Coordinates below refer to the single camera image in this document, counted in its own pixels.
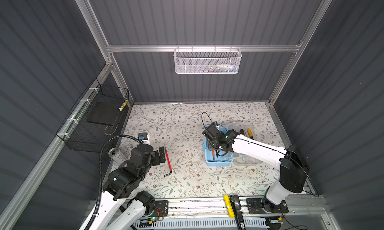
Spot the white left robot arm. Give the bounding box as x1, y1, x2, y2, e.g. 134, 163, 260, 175
80, 133, 167, 230

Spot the black pad in basket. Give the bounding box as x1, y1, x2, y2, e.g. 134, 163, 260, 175
87, 102, 123, 126

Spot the black handle on rail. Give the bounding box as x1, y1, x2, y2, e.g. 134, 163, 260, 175
230, 195, 246, 230

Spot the red handled tool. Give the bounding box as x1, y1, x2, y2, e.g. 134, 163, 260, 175
164, 147, 173, 177

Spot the black wire mesh basket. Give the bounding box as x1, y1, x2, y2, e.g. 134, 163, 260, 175
57, 80, 130, 153

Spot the yellow marker on rail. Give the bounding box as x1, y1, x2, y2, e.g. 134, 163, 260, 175
223, 195, 235, 218

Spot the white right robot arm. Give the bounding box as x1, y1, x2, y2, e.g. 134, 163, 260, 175
203, 123, 309, 207

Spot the blue clear plastic tool box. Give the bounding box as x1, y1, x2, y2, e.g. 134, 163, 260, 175
203, 121, 262, 167

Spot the orange handled screwdriver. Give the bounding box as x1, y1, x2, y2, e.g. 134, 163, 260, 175
247, 129, 254, 140

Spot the white wire mesh basket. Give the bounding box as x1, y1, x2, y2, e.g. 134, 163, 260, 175
173, 47, 242, 74

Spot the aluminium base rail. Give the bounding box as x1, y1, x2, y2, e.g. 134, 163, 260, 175
80, 194, 328, 230

